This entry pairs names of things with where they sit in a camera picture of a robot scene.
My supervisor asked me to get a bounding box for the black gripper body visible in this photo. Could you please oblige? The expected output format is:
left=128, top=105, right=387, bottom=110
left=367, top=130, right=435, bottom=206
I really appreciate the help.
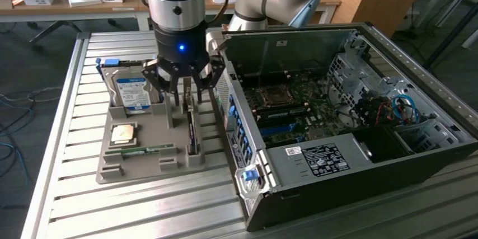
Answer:
left=153, top=22, right=211, bottom=69

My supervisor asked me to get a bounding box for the black low-profile graphics card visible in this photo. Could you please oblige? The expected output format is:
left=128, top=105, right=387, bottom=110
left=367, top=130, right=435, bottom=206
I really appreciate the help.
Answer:
left=181, top=86, right=200, bottom=156

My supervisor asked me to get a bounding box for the hard disk in blue caddy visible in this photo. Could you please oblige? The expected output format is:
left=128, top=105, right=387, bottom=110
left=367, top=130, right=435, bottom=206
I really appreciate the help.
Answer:
left=96, top=57, right=165, bottom=115

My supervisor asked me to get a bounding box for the metal CPU socket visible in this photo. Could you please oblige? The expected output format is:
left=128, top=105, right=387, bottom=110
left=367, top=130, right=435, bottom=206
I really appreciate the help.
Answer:
left=255, top=84, right=296, bottom=109

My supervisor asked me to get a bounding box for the grey plastic parts rack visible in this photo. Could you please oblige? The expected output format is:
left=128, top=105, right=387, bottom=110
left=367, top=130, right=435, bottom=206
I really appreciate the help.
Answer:
left=96, top=81, right=208, bottom=185

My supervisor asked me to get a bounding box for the silver CPU chip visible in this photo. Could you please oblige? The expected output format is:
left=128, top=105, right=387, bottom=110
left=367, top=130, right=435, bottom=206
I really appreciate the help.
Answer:
left=111, top=124, right=136, bottom=144

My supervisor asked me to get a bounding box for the black RAM stick white label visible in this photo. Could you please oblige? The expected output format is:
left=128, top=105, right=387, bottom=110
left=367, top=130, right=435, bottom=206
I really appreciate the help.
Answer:
left=259, top=106, right=312, bottom=121

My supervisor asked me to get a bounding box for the green RAM stick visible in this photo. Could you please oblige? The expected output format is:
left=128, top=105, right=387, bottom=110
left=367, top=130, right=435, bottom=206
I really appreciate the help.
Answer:
left=104, top=143, right=176, bottom=156

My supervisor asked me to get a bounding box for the wooden desk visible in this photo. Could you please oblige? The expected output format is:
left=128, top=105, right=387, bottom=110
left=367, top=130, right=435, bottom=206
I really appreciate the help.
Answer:
left=0, top=0, right=343, bottom=31

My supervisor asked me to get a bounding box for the green motherboard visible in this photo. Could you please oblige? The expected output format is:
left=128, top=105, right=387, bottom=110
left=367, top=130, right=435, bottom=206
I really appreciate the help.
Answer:
left=238, top=71, right=360, bottom=142

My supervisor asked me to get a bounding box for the black chair base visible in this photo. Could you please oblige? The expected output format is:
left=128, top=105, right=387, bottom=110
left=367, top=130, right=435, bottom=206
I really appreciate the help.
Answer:
left=28, top=20, right=83, bottom=53

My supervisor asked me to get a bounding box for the blue case latch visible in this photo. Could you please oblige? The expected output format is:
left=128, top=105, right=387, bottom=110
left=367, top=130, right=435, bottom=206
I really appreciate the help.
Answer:
left=242, top=168, right=260, bottom=182

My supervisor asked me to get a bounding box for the grey power supply unit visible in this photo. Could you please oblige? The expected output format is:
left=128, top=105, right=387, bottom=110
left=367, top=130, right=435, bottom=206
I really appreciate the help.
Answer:
left=266, top=133, right=376, bottom=193

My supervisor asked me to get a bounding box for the black drive box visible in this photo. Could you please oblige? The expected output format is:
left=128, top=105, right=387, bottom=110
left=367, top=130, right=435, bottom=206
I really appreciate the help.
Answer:
left=351, top=126, right=414, bottom=165

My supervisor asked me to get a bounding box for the black open PC case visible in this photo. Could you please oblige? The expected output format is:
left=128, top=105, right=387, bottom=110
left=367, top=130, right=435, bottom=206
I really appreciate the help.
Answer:
left=204, top=22, right=478, bottom=233

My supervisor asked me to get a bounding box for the grey metal disk bay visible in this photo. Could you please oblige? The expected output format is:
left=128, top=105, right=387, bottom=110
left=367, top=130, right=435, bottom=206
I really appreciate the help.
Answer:
left=391, top=118, right=465, bottom=156

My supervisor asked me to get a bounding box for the white floor cable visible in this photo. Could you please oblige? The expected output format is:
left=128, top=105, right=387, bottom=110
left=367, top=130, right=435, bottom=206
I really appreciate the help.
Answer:
left=0, top=86, right=64, bottom=103

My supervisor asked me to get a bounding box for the red power wire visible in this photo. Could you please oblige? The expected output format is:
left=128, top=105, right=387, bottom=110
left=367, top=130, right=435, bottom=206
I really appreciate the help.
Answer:
left=375, top=101, right=394, bottom=124

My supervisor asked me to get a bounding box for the blue floor cable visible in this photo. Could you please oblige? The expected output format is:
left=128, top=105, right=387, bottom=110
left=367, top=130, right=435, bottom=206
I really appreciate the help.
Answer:
left=0, top=90, right=36, bottom=187

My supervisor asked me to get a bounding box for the blue data wire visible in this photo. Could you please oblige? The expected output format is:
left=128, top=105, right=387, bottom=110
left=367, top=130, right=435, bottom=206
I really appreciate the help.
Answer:
left=387, top=93, right=423, bottom=125

